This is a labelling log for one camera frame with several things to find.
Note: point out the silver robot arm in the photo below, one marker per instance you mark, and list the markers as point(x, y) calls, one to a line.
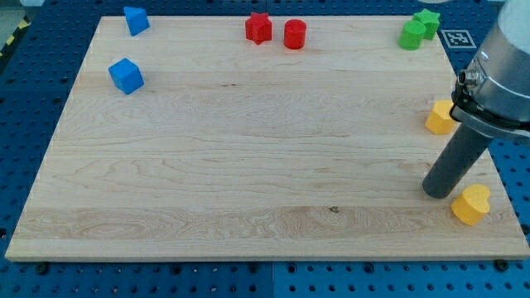
point(491, 95)

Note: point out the yellow hexagon block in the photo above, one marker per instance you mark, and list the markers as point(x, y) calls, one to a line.
point(439, 120)

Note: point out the wooden board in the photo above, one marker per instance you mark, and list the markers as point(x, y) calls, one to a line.
point(233, 151)

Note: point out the red cylinder block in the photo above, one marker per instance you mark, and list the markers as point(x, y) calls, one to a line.
point(294, 37)

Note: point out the red star block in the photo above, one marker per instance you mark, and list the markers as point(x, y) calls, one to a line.
point(258, 28)

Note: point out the blue cube block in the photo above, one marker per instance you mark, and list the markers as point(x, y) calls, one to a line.
point(126, 76)

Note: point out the blue triangle block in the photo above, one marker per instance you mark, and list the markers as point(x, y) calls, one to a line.
point(136, 19)

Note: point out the green cylinder block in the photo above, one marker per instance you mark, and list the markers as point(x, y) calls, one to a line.
point(411, 35)

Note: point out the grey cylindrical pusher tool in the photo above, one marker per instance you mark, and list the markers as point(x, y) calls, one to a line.
point(461, 152)

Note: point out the green star block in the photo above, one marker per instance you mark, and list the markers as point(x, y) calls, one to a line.
point(431, 20)

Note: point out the yellow heart block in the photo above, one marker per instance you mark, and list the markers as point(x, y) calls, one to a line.
point(472, 204)

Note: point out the white fiducial marker tag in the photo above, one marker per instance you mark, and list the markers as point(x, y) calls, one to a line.
point(458, 39)

